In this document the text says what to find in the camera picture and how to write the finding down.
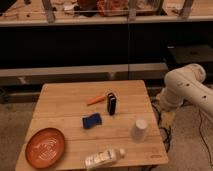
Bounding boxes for orange carrot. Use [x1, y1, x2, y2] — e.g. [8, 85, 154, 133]
[87, 94, 106, 106]

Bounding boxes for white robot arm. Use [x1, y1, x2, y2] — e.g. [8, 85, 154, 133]
[159, 64, 213, 118]

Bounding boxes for orange ribbed plate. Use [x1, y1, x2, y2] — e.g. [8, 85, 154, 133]
[25, 128, 65, 169]

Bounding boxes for metal shelf rack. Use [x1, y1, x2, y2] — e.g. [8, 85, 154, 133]
[0, 0, 213, 86]

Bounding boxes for black box on shelf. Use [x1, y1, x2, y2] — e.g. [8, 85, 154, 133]
[165, 45, 213, 70]

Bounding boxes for black floor cables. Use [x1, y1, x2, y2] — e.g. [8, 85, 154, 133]
[150, 97, 173, 153]

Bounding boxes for wooden table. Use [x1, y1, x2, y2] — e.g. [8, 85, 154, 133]
[14, 79, 169, 171]

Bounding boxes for black eraser block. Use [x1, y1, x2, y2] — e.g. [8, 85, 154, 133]
[107, 93, 117, 115]

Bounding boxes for blue sponge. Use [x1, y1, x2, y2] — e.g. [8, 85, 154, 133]
[82, 113, 102, 129]

